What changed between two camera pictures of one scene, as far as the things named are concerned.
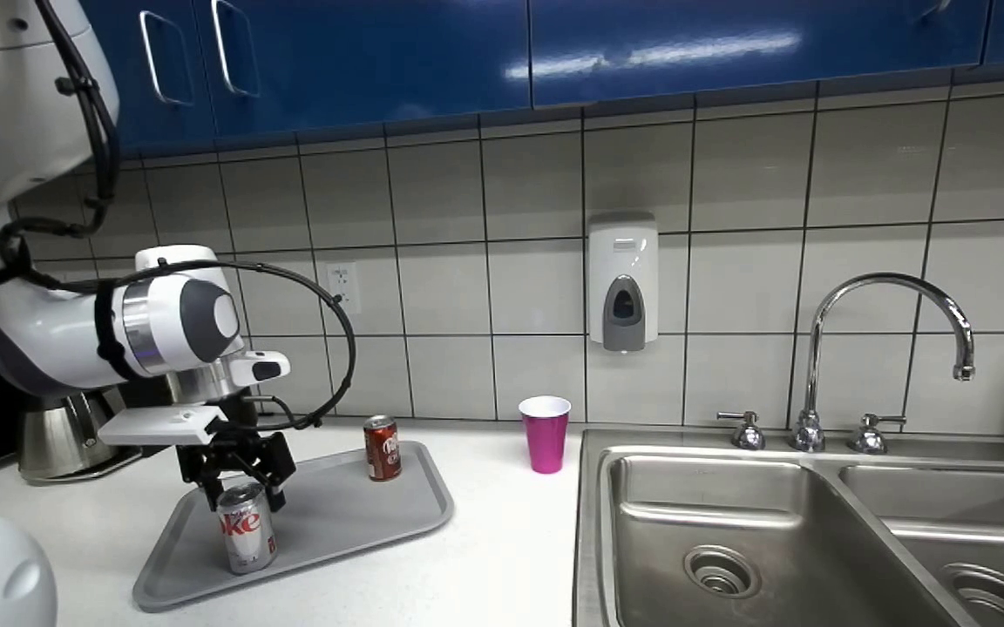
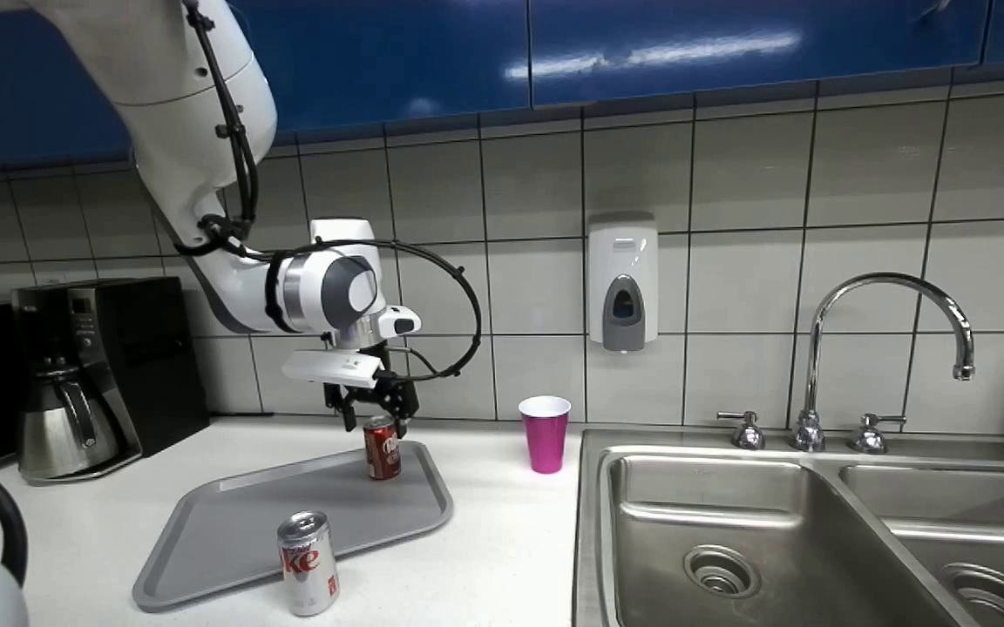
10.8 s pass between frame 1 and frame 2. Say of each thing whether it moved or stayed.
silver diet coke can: moved
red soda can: stayed
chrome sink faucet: stayed
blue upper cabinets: stayed
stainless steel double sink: stayed
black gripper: moved
